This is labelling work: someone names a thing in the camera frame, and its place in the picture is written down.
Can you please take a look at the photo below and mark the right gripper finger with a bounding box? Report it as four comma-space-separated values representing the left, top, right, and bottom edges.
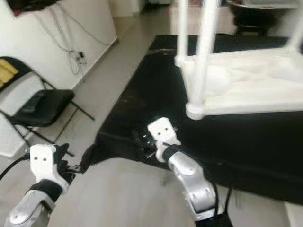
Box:
132, 130, 147, 150

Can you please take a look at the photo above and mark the white plastic table top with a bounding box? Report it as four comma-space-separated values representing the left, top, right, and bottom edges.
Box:
174, 45, 303, 120

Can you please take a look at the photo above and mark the black folding chair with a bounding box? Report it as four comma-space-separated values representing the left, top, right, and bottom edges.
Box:
0, 56, 95, 142

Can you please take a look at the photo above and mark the yellow foam pad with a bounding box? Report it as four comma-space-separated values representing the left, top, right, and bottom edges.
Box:
0, 70, 13, 87
2, 60, 19, 76

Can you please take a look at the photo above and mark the beige floor mat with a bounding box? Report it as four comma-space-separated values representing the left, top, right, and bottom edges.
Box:
170, 5, 237, 34

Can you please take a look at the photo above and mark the black stool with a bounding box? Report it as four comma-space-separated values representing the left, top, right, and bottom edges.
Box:
234, 21, 273, 36

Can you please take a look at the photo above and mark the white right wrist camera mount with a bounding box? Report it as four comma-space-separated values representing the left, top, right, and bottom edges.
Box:
147, 117, 181, 164

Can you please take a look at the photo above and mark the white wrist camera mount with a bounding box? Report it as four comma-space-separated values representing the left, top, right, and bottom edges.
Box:
30, 144, 71, 192
147, 117, 181, 164

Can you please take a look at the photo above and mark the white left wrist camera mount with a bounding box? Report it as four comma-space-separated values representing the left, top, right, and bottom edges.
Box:
30, 144, 71, 192

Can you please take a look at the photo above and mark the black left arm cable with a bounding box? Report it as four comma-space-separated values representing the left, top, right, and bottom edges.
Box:
0, 154, 31, 180

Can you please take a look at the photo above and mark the black floor cable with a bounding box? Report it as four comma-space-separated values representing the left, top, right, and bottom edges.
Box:
28, 9, 116, 76

